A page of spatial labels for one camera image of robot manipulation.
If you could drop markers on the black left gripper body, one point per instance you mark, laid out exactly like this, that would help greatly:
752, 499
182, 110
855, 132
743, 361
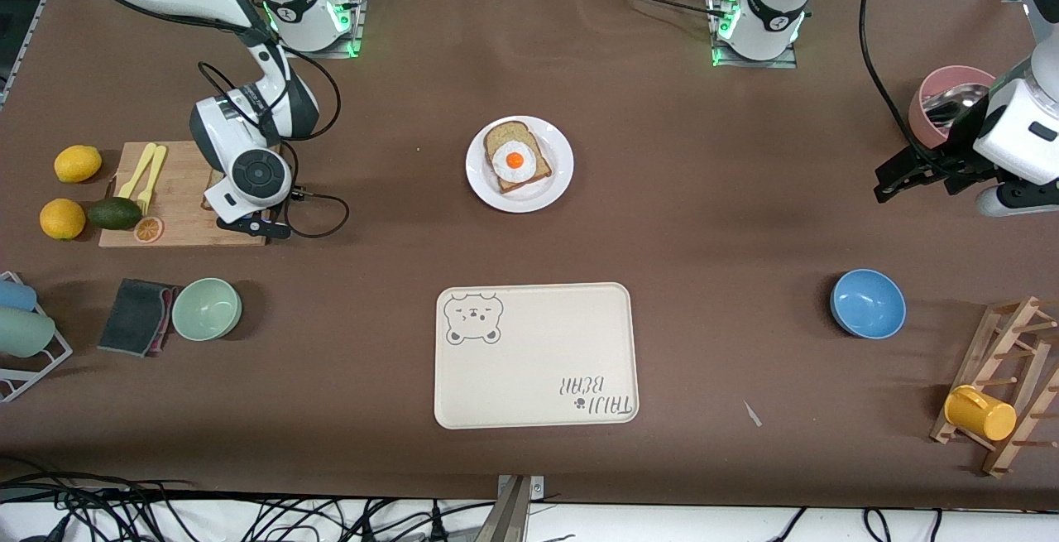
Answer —
951, 155

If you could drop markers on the fried egg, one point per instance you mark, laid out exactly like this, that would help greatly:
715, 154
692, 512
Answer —
515, 161

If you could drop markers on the white round plate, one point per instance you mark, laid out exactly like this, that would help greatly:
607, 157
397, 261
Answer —
558, 186

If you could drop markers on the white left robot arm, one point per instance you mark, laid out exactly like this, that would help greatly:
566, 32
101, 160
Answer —
773, 4

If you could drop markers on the metal ladle spoon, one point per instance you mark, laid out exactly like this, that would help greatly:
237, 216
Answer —
955, 103

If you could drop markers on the pink bowl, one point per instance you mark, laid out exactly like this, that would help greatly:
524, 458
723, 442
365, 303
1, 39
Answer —
951, 77

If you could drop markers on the wooden cutting board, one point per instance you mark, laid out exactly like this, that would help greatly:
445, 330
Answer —
178, 194

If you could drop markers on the mint green bowl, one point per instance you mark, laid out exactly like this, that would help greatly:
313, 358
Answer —
207, 310

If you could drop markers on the orange slice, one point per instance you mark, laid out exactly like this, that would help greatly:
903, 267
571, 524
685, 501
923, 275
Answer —
149, 230

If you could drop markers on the blue bowl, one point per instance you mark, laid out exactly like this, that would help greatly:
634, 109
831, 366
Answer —
869, 304

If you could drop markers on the green avocado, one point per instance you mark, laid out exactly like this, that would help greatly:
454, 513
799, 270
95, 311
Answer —
114, 213

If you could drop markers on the wooden peg rack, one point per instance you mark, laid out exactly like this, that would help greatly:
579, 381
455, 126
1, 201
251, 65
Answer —
1013, 323

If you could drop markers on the dark grey cloth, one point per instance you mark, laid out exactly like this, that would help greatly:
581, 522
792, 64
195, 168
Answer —
132, 314

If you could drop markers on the yellow lemon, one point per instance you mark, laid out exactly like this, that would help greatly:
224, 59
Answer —
79, 164

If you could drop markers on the round orange-yellow citrus fruit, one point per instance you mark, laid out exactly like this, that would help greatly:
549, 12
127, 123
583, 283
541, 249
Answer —
62, 219

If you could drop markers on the yellow mug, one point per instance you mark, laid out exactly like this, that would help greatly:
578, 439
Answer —
984, 416

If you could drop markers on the blue cup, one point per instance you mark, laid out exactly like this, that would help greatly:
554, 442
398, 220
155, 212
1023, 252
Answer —
15, 295

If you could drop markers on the pale green cup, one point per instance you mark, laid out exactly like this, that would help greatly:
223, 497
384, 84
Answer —
23, 333

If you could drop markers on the grey tape scrap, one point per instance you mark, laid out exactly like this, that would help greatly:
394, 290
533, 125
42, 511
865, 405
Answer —
752, 414

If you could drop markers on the cream bear print tray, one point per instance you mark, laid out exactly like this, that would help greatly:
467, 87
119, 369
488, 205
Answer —
538, 360

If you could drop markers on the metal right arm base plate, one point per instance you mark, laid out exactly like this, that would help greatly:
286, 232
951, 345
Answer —
357, 29

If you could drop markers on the metal table edge bracket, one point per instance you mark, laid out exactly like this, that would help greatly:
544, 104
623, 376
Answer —
513, 509

